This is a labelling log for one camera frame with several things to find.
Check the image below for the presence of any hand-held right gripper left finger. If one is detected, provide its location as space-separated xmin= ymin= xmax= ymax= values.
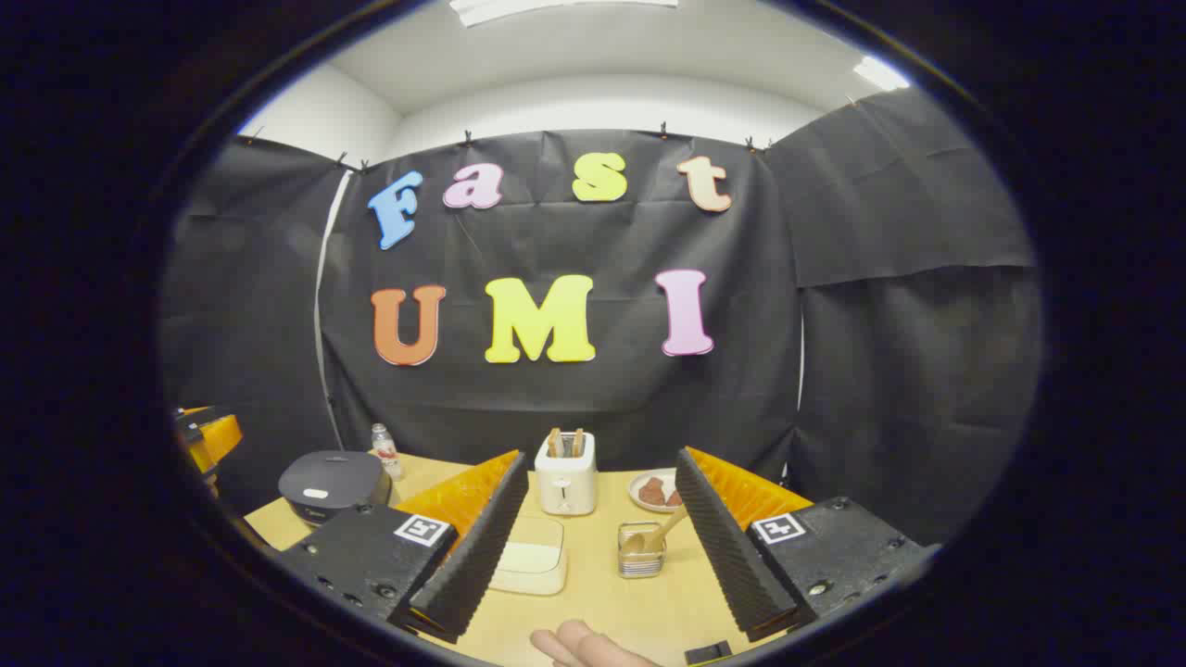
xmin=278 ymin=449 xmax=529 ymax=645

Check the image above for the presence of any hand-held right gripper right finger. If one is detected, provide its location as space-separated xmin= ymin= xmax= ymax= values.
xmin=675 ymin=447 xmax=937 ymax=642

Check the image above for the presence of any wooden spoon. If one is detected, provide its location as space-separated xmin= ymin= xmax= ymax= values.
xmin=623 ymin=505 xmax=688 ymax=557

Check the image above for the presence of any metal wire chopstick holder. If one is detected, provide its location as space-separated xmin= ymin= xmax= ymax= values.
xmin=617 ymin=522 xmax=668 ymax=580

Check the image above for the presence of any black rice cooker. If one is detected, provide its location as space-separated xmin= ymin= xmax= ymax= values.
xmin=278 ymin=451 xmax=395 ymax=527

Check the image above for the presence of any clear plastic rice container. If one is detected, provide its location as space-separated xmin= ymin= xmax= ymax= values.
xmin=488 ymin=516 xmax=569 ymax=596

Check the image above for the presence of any white round plate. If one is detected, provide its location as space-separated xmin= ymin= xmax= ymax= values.
xmin=628 ymin=470 xmax=691 ymax=513

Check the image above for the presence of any white toaster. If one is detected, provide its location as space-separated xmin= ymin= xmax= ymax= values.
xmin=535 ymin=431 xmax=599 ymax=517

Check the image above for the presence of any small red label bottle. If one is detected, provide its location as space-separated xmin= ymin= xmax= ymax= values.
xmin=371 ymin=423 xmax=404 ymax=481

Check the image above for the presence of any ceiling light panel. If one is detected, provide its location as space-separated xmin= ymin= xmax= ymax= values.
xmin=449 ymin=0 xmax=677 ymax=27
xmin=852 ymin=56 xmax=911 ymax=92

